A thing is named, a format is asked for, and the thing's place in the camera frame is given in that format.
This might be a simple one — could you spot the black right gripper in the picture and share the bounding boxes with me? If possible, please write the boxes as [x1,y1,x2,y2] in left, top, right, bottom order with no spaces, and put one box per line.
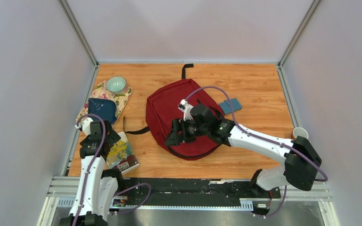
[165,118,210,146]

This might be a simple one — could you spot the yellow cover book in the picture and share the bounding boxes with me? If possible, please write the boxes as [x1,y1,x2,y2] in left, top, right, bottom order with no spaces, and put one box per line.
[107,131,140,175]

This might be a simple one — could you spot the red backpack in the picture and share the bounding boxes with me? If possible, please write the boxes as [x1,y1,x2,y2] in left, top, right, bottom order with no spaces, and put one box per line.
[128,64,224,161]

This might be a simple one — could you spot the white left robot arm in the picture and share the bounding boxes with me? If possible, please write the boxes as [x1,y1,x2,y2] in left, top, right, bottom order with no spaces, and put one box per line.
[59,117,125,226]

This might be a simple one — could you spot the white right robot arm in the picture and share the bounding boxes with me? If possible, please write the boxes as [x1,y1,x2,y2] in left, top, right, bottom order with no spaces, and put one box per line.
[165,104,322,197]

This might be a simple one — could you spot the dark blue leaf plate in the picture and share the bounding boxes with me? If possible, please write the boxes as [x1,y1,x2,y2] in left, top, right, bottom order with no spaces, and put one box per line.
[88,98,117,125]

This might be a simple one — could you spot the floral tray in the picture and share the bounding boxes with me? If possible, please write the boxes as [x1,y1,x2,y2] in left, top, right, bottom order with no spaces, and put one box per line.
[75,81,132,123]

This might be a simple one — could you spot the blue snap wallet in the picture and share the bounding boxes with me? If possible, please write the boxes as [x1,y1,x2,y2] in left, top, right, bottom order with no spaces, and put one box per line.
[219,98,242,115]

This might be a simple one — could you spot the light green ceramic bowl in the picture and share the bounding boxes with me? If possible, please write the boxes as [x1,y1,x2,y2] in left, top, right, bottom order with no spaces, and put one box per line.
[106,76,127,94]

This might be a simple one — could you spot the orange white mug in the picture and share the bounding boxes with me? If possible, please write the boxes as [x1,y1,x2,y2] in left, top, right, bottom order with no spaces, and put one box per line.
[291,127,309,140]

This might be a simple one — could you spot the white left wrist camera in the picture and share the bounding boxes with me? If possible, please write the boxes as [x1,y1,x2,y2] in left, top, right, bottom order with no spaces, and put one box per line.
[75,117,94,136]

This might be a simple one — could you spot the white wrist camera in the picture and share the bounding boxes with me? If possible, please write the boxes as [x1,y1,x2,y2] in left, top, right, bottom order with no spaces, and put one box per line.
[178,99,193,121]
[75,117,94,136]

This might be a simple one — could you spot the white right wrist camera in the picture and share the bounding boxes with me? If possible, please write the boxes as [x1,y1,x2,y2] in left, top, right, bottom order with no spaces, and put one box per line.
[178,99,193,121]

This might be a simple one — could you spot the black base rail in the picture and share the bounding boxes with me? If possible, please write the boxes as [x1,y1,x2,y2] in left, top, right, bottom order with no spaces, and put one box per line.
[119,178,281,207]

